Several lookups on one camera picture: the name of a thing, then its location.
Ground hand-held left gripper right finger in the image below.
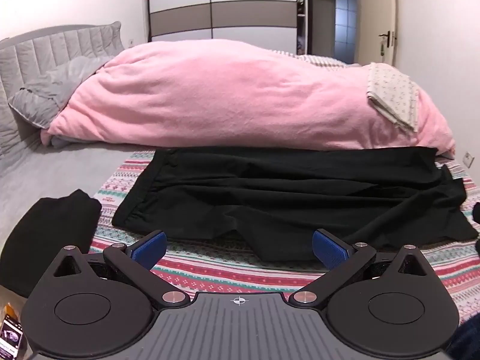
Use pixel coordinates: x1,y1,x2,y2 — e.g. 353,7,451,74
289,229,431,306

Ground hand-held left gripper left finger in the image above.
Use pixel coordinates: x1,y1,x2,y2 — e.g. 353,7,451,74
49,230,192,306

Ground black pants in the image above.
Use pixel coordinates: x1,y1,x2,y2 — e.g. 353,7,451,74
112,146,480,262

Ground patterned striped blanket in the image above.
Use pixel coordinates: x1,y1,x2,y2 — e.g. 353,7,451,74
85,151,480,319

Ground folded black garment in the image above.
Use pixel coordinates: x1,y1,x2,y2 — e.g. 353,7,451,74
0,189,103,298

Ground grey bed sheet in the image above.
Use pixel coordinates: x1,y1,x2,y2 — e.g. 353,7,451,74
0,135,156,250

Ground small printed box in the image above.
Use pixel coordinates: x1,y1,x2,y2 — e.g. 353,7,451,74
0,302,27,360

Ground person's dark blue clothing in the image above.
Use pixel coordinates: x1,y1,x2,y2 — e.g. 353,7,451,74
445,317,480,360

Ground folded floral cloth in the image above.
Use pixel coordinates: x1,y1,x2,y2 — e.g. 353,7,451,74
366,62,421,133

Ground pink duvet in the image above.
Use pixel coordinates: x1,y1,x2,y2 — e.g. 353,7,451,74
40,39,456,155

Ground striped bedding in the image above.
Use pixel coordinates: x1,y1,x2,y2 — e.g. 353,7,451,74
271,49,362,68

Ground grey pillow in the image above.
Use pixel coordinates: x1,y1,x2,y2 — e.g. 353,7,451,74
8,21,126,128

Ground grey padded headboard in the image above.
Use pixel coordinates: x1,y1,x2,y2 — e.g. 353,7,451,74
0,25,104,156

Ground white and brown wardrobe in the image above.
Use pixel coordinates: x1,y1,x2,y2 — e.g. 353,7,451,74
147,0,309,55

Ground white door with handle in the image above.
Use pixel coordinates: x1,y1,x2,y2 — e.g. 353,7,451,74
354,0,398,69

